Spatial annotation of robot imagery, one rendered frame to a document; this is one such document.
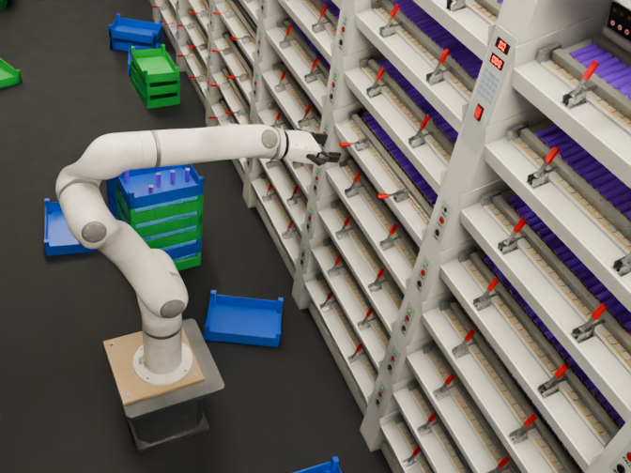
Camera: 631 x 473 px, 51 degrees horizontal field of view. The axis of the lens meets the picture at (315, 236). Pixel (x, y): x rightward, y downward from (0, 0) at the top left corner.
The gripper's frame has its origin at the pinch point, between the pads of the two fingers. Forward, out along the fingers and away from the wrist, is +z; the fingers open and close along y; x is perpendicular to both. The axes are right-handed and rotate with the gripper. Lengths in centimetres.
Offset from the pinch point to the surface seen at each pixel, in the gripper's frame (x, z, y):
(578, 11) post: 61, 16, 40
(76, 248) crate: -114, -43, -87
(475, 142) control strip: 27.6, 11.0, 37.2
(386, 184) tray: -7.9, 20.6, 5.1
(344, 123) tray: -7.4, 21.6, -28.3
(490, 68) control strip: 44, 8, 34
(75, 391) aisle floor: -119, -52, -15
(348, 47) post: 17.9, 13.7, -30.2
